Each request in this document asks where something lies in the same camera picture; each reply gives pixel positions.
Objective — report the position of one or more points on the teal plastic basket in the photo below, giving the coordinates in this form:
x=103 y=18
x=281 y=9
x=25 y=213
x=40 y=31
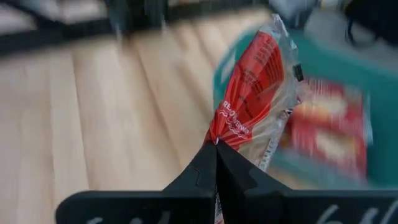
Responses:
x=385 y=124

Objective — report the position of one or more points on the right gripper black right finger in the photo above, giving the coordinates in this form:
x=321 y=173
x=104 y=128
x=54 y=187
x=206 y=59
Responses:
x=280 y=208

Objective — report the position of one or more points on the red popcorn bag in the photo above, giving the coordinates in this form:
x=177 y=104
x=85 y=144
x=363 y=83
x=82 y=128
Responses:
x=329 y=130
x=255 y=93

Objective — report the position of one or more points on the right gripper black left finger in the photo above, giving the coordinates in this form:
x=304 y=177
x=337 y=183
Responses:
x=186 y=205

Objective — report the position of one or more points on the black cabinet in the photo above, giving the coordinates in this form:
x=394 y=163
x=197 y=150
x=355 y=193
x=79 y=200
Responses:
x=379 y=18

